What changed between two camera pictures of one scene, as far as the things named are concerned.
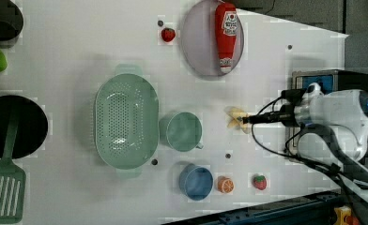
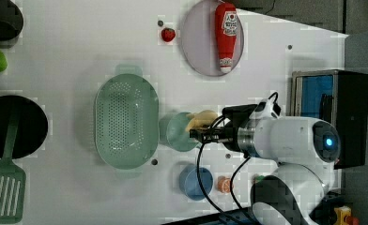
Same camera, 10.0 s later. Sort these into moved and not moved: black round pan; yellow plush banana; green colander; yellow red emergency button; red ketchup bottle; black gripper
Moved: yellow plush banana; black gripper
Not moved: yellow red emergency button; black round pan; green colander; red ketchup bottle
